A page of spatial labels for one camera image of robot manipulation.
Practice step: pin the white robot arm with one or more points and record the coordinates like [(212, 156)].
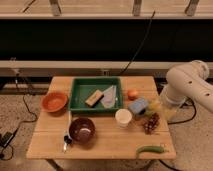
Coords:
[(186, 81)]

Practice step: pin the light blue cloth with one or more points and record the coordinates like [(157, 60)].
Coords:
[(108, 101)]

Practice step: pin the green plastic tray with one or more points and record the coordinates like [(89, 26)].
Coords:
[(83, 88)]

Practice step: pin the orange fruit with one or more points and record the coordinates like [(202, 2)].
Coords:
[(132, 94)]

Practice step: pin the white cup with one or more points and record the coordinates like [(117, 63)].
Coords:
[(123, 117)]

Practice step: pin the blue sponge block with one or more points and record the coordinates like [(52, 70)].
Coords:
[(138, 106)]

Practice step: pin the wooden table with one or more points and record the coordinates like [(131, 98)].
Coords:
[(110, 140)]

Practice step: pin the yellow toy item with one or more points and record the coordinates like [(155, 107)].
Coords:
[(153, 107)]

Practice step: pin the dark red bowl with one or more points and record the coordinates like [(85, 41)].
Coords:
[(82, 130)]

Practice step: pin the orange bowl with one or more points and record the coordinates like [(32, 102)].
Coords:
[(54, 101)]

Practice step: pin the brown grape bunch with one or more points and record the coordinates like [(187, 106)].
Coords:
[(151, 124)]

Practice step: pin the white handled spoon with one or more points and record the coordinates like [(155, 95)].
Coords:
[(67, 138)]

